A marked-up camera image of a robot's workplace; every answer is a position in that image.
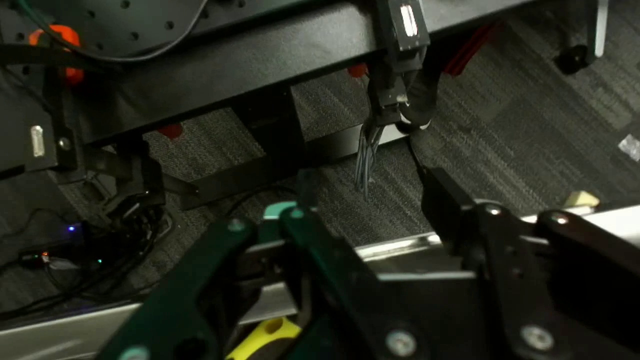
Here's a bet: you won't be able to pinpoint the black floor cables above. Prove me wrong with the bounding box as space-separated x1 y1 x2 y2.
0 192 175 322

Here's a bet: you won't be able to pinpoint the black table frame beam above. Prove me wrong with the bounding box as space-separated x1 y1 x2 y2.
0 0 529 179

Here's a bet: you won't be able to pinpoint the yellow black screwdriver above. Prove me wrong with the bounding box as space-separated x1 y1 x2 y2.
226 318 302 360

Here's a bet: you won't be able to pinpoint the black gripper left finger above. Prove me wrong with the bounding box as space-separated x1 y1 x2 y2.
95 203 374 360

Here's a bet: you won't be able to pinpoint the grey metal tool drawer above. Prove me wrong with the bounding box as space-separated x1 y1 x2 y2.
0 203 640 360

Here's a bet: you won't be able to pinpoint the orange round knob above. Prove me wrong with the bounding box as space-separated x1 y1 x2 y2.
25 23 87 88

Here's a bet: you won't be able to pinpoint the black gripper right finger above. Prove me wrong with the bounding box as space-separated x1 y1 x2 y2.
420 169 640 360

